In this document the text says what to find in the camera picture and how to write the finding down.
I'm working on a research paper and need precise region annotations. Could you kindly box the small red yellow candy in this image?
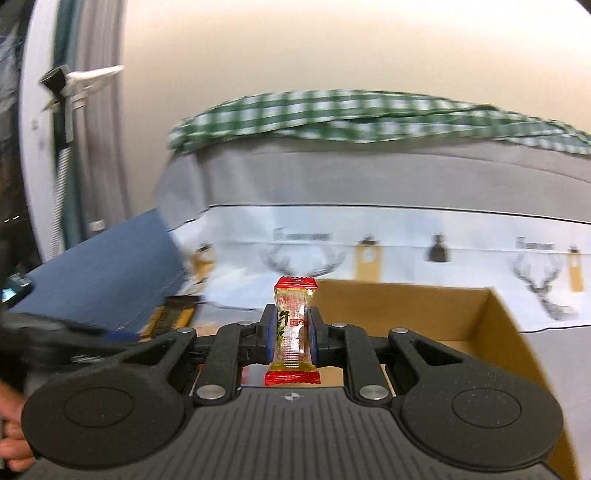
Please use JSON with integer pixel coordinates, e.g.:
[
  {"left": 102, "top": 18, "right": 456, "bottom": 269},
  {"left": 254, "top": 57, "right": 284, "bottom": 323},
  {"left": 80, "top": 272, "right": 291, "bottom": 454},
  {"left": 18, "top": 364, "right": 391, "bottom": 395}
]
[{"left": 264, "top": 276, "right": 322, "bottom": 387}]

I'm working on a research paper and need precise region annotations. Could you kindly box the person's left hand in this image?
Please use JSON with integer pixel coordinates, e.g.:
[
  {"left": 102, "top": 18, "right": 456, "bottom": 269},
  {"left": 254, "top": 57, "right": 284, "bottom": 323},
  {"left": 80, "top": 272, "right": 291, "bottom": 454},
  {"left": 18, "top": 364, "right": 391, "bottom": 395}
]
[{"left": 0, "top": 382, "right": 35, "bottom": 475}]

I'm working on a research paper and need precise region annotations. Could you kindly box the black gold snack packet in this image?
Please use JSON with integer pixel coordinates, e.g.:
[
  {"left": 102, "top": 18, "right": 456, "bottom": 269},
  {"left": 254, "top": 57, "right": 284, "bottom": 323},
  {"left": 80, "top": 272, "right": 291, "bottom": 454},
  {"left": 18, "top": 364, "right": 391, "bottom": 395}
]
[{"left": 140, "top": 295, "right": 201, "bottom": 341}]

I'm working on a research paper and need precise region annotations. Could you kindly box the blue sofa armrest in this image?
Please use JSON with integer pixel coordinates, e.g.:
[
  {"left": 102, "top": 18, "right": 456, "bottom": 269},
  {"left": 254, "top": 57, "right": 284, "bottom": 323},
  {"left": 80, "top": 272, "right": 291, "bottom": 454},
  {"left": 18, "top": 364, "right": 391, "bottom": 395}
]
[{"left": 12, "top": 210, "right": 185, "bottom": 332}]

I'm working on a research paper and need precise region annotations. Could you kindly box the brown cardboard box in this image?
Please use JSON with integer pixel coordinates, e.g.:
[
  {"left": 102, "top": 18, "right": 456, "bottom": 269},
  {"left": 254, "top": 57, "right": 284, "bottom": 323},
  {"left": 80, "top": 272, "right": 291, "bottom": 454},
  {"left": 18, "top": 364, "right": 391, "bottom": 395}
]
[{"left": 239, "top": 278, "right": 581, "bottom": 480}]

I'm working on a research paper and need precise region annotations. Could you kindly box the grey deer-print sofa cover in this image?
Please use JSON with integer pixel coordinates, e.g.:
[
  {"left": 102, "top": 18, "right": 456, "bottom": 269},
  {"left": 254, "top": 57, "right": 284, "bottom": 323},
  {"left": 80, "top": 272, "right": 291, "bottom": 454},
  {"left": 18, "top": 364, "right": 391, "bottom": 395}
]
[{"left": 154, "top": 133, "right": 591, "bottom": 444}]

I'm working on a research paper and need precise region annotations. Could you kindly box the green checkered cloth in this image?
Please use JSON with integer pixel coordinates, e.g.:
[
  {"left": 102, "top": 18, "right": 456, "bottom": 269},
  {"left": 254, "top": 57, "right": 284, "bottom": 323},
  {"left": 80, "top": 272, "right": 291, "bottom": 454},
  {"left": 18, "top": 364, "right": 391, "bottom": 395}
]
[{"left": 168, "top": 90, "right": 590, "bottom": 156}]

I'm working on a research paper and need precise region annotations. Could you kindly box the white window frame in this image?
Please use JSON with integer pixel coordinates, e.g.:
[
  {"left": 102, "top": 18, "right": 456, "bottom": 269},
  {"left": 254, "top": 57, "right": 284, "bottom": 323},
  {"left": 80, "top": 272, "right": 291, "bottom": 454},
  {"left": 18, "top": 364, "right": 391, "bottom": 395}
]
[{"left": 18, "top": 1, "right": 131, "bottom": 261}]

